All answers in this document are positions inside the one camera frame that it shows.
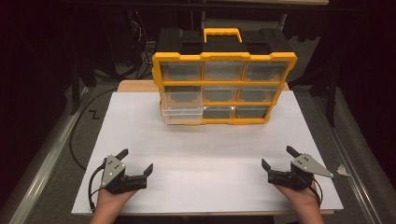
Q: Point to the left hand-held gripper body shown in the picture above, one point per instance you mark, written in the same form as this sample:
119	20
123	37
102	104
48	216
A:
113	169

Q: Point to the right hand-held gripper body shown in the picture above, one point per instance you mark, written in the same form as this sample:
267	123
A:
303	165

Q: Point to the person's left hand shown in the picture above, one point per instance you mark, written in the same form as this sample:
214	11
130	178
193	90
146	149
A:
109	202

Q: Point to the person's right hand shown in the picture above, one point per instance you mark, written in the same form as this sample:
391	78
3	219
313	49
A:
303	200

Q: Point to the white crumpled paper scrap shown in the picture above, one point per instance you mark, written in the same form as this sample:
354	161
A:
342	170

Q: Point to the white table mat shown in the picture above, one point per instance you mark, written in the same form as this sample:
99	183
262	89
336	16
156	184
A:
202	174

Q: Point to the clear plastic drawer box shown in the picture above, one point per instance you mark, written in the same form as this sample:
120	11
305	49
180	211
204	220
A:
182	113

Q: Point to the yellow and black organizer cabinet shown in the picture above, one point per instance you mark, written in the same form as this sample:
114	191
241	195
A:
224	82

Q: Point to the set of clear drawers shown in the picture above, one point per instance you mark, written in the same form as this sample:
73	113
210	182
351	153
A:
222	70

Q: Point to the aluminium floor rail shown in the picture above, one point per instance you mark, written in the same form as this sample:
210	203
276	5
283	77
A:
351	174
40	168

